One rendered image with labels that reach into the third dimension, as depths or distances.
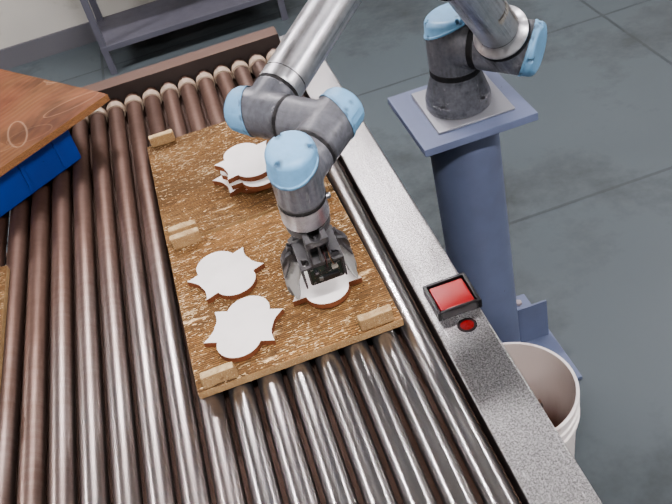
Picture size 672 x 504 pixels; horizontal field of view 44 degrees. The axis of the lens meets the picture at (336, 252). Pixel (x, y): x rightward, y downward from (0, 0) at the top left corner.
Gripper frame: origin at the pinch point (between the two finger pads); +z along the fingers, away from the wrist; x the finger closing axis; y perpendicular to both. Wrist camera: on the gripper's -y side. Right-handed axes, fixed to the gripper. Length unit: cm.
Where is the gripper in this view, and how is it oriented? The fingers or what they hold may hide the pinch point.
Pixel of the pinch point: (322, 277)
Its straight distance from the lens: 145.5
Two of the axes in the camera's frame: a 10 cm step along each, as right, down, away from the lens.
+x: 9.4, -3.3, 0.8
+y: 3.2, 7.4, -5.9
